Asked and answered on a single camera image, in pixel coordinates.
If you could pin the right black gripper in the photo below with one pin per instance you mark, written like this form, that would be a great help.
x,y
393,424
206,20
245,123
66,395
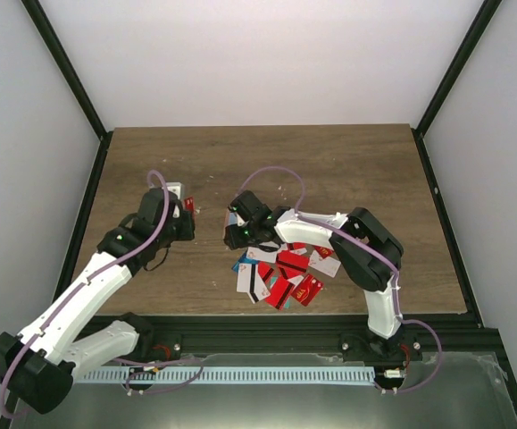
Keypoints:
x,y
236,240

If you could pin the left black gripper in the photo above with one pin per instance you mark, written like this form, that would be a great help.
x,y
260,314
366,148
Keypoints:
x,y
188,233

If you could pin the red vip card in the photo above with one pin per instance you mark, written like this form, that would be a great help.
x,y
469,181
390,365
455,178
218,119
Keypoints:
x,y
323,252
189,204
307,290

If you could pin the pink card holder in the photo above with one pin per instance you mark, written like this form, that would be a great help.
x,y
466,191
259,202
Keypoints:
x,y
232,221

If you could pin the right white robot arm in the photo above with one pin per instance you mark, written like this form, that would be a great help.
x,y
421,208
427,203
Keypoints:
x,y
369,254

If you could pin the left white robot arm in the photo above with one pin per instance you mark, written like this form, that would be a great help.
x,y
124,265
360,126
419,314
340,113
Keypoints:
x,y
41,363

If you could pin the white card centre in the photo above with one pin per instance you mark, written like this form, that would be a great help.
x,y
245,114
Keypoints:
x,y
261,255

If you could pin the blue card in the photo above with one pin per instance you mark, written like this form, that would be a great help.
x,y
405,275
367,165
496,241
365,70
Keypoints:
x,y
242,260

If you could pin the red card upper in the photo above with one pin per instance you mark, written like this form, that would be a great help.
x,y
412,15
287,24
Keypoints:
x,y
295,246

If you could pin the red card black stripe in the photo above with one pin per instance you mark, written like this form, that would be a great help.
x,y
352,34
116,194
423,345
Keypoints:
x,y
291,262

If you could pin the white card black stripe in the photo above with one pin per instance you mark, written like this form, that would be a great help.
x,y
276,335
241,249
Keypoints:
x,y
251,283

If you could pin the red VIP card front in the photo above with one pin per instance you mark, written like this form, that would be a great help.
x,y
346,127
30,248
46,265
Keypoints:
x,y
307,290

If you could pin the white card right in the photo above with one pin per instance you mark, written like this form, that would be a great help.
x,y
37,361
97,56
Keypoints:
x,y
328,265

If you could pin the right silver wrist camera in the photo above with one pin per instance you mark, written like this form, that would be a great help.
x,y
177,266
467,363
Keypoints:
x,y
242,210

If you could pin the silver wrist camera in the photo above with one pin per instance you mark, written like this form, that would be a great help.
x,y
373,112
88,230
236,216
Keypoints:
x,y
176,188
242,210

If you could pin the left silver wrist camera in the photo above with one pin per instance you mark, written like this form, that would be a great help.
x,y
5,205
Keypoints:
x,y
176,188

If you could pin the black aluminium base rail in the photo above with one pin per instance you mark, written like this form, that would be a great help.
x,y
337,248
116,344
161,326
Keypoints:
x,y
317,334

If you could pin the light blue slotted cable duct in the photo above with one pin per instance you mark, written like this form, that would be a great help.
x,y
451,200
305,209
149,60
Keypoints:
x,y
230,375

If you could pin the left black frame post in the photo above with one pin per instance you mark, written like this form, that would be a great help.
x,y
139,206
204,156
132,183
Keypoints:
x,y
45,28

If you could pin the black frame post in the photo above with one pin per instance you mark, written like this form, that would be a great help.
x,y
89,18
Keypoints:
x,y
45,28
461,57

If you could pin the right black frame post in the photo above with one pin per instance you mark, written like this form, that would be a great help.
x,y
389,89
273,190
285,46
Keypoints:
x,y
461,57

